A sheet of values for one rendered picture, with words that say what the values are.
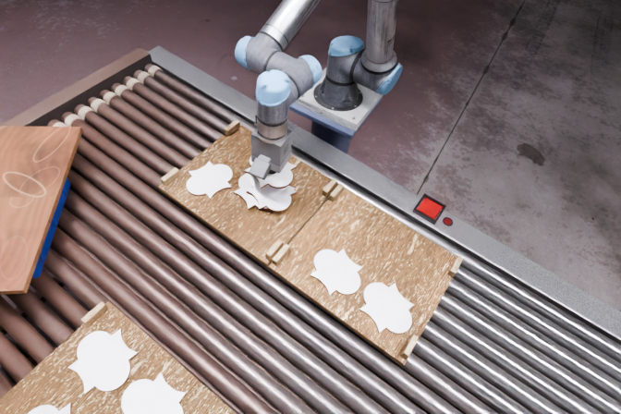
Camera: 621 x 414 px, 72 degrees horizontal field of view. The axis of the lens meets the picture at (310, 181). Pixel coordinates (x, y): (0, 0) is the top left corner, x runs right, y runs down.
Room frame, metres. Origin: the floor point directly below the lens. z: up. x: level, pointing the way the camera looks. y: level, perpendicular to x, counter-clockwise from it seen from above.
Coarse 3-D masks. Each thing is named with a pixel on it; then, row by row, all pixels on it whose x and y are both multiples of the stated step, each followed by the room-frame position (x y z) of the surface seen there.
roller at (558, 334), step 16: (144, 80) 1.19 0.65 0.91; (176, 96) 1.13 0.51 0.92; (192, 112) 1.07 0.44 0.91; (208, 112) 1.08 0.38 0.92; (224, 128) 1.01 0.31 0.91; (464, 272) 0.59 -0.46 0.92; (480, 288) 0.55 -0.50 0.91; (496, 288) 0.56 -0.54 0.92; (496, 304) 0.52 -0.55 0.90; (512, 304) 0.52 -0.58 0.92; (528, 320) 0.48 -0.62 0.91; (544, 320) 0.49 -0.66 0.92; (560, 336) 0.45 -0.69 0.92; (576, 336) 0.45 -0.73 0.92; (576, 352) 0.42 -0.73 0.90; (592, 352) 0.42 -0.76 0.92; (608, 368) 0.39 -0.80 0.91
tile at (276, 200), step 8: (256, 184) 0.75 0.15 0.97; (248, 192) 0.73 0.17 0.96; (256, 192) 0.73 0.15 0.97; (264, 192) 0.73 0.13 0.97; (272, 192) 0.73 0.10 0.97; (280, 192) 0.74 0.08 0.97; (288, 192) 0.74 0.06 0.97; (296, 192) 0.75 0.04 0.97; (256, 200) 0.70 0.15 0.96; (264, 200) 0.70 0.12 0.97; (272, 200) 0.71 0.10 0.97; (280, 200) 0.71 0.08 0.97; (288, 200) 0.72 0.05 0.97; (272, 208) 0.68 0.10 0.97; (280, 208) 0.68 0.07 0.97
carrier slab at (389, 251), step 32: (352, 192) 0.80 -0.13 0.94; (320, 224) 0.67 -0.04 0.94; (352, 224) 0.69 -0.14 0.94; (384, 224) 0.70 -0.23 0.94; (288, 256) 0.56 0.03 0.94; (352, 256) 0.58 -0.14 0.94; (384, 256) 0.60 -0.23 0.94; (416, 256) 0.61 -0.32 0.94; (448, 256) 0.63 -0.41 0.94; (320, 288) 0.48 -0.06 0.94; (416, 288) 0.51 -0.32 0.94; (352, 320) 0.41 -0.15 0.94; (416, 320) 0.43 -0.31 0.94; (384, 352) 0.34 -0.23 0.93
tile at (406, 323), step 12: (372, 288) 0.49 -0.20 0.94; (384, 288) 0.50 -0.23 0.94; (396, 288) 0.50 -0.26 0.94; (372, 300) 0.46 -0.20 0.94; (384, 300) 0.47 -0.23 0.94; (396, 300) 0.47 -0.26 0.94; (372, 312) 0.43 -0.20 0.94; (384, 312) 0.43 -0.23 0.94; (396, 312) 0.44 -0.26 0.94; (408, 312) 0.44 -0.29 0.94; (384, 324) 0.40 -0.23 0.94; (396, 324) 0.41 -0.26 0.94; (408, 324) 0.41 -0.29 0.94
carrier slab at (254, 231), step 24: (216, 144) 0.92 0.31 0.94; (240, 144) 0.93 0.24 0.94; (192, 168) 0.81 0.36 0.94; (240, 168) 0.83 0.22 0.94; (312, 168) 0.87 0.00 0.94; (168, 192) 0.71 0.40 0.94; (312, 192) 0.78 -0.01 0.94; (216, 216) 0.65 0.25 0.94; (240, 216) 0.66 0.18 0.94; (264, 216) 0.67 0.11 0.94; (288, 216) 0.68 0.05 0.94; (240, 240) 0.58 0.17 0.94; (264, 240) 0.59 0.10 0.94; (288, 240) 0.60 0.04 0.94; (264, 264) 0.53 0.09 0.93
